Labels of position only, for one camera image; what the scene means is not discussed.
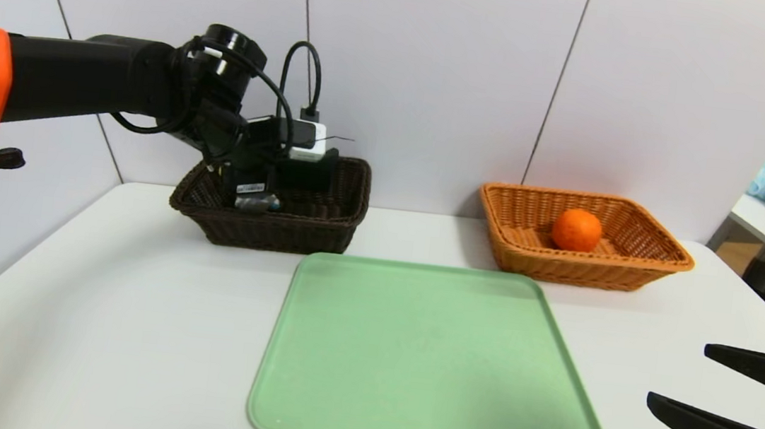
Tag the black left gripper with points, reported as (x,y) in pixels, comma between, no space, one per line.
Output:
(251,188)

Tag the black glasses case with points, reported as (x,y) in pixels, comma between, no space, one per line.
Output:
(312,171)

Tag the orange fruit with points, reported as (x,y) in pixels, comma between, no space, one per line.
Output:
(576,229)

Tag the dark brown wicker basket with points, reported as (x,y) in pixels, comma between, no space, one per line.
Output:
(281,232)

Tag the orange wicker basket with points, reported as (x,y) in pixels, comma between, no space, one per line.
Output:
(562,265)

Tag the light green plastic tray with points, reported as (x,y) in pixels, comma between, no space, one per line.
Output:
(431,362)

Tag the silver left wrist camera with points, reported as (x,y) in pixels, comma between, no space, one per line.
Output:
(308,143)

